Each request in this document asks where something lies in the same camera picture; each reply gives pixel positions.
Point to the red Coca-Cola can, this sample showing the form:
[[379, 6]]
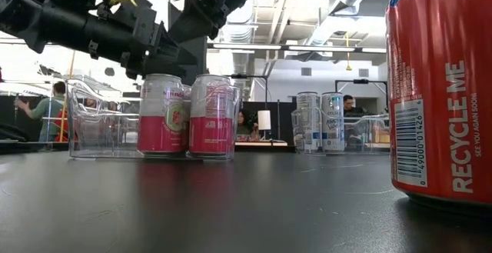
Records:
[[442, 91]]

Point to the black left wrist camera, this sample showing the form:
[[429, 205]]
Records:
[[143, 8]]

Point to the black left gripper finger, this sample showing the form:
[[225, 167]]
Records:
[[173, 60]]

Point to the grey wall vent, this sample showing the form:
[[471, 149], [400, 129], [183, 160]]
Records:
[[306, 71], [363, 72]]

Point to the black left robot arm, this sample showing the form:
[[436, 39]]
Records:
[[65, 24]]

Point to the wooden background table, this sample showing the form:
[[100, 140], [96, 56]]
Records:
[[261, 144]]

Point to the silver Celsius can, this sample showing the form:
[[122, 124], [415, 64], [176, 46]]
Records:
[[333, 122], [307, 122]]

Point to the person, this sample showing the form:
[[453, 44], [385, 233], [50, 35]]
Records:
[[350, 105], [48, 110], [244, 124], [90, 102]]

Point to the ribbed flexible ceiling duct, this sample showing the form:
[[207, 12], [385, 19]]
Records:
[[240, 34]]

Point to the clear plastic bin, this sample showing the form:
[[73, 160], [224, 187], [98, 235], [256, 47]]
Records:
[[369, 145], [107, 145]]

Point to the long ceiling light bar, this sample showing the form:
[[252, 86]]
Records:
[[246, 47]]

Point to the black metal frame stand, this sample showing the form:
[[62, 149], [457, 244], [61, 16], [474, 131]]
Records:
[[361, 81], [246, 76]]

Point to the yellow tape tag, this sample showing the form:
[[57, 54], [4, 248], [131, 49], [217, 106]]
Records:
[[125, 0]]

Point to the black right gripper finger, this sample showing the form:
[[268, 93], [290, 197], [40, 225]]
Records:
[[192, 26]]

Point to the black low partition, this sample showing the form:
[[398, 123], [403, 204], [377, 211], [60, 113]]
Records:
[[7, 118]]

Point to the white cylindrical lamp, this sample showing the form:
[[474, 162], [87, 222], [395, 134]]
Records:
[[264, 120]]

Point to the red tool cart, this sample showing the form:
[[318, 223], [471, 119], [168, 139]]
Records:
[[63, 132]]

